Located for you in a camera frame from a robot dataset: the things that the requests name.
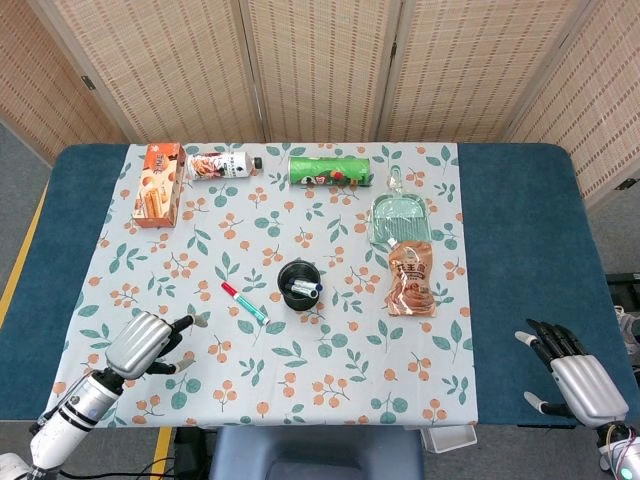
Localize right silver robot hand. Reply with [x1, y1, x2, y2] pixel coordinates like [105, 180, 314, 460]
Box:
[514, 318, 630, 430]

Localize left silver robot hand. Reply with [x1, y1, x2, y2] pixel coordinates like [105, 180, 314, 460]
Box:
[104, 310, 209, 381]

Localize red-capped green marker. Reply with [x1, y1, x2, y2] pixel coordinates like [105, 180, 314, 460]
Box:
[221, 281, 271, 326]

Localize blue-grey robot base seat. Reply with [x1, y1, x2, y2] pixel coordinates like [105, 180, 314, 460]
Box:
[208, 424, 426, 480]

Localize black mesh pen holder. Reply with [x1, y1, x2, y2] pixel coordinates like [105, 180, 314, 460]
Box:
[277, 259, 322, 312]

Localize white plastic box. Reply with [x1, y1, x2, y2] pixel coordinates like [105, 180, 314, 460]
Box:
[419, 424, 479, 455]

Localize orange biscuit box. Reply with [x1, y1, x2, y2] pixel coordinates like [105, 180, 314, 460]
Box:
[131, 142, 187, 229]

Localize floral fruit-print tablecloth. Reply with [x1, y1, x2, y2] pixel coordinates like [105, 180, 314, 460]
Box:
[38, 142, 480, 428]

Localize blue table cover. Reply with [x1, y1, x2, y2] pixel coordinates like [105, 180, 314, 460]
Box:
[0, 142, 640, 428]

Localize white drink bottle black cap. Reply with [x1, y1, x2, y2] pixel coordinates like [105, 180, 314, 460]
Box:
[185, 151, 264, 182]

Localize brown sauce pouch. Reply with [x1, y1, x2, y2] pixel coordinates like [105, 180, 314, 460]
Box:
[383, 239, 437, 318]

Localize green dustpan brush set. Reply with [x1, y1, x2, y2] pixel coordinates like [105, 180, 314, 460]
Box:
[368, 168, 432, 247]

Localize green chips can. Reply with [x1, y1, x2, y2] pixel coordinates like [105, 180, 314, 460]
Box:
[287, 155, 375, 189]

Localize woven bamboo folding screen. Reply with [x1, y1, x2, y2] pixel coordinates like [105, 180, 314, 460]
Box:
[0, 0, 640, 211]

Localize black cable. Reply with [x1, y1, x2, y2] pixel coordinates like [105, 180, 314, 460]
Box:
[59, 457, 176, 479]

